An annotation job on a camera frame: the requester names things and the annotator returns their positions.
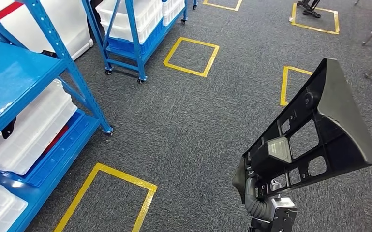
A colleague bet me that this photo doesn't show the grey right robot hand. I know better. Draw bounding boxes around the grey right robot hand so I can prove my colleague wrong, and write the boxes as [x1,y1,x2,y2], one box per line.
[270,175,286,193]

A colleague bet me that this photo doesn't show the blue metal shelf rack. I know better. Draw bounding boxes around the blue metal shelf rack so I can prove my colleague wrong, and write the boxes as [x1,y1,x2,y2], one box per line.
[0,0,114,232]
[81,0,199,85]

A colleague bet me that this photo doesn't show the black plastic panel part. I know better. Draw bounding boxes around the black plastic panel part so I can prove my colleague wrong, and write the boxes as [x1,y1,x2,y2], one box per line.
[231,58,372,205]

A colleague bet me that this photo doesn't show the yellow floor tape square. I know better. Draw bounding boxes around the yellow floor tape square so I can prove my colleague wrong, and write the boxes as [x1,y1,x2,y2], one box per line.
[53,162,158,232]
[163,37,221,78]

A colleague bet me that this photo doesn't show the small black part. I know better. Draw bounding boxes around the small black part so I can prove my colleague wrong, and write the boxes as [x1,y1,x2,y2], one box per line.
[1,117,17,140]

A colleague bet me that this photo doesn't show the blue plastic bin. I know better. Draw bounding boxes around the blue plastic bin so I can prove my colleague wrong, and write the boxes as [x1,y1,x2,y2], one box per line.
[0,109,90,188]
[107,19,164,57]

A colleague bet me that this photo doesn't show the white plastic bin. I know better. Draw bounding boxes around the white plastic bin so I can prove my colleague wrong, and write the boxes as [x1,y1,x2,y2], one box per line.
[162,0,186,27]
[0,174,29,232]
[0,79,78,176]
[95,0,164,44]

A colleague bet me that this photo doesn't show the white vehicle with red stripe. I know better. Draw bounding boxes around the white vehicle with red stripe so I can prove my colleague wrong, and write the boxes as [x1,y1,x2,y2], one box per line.
[0,0,94,61]

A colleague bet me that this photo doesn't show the red part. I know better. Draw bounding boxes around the red part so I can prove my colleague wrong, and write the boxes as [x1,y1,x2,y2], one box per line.
[41,124,69,156]

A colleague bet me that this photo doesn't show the black stand feet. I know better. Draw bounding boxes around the black stand feet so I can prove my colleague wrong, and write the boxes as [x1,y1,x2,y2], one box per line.
[296,0,322,19]

